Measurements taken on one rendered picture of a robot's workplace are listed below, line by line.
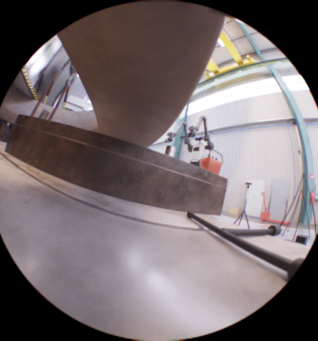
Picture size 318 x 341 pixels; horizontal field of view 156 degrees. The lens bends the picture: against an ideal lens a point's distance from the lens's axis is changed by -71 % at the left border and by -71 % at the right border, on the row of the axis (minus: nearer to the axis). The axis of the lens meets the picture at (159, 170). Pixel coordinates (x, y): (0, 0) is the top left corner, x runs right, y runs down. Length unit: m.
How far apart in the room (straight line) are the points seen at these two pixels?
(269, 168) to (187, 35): 7.36
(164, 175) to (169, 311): 0.77
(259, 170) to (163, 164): 6.96
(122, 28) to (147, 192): 0.85
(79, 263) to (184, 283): 0.14
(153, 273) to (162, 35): 0.55
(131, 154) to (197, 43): 0.69
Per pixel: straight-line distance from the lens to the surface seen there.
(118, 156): 0.77
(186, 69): 0.47
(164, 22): 0.42
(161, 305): 0.15
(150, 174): 0.78
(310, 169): 6.80
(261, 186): 6.71
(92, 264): 0.18
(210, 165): 1.06
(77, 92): 5.12
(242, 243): 0.35
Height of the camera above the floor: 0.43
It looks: 9 degrees up
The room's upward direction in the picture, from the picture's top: 14 degrees clockwise
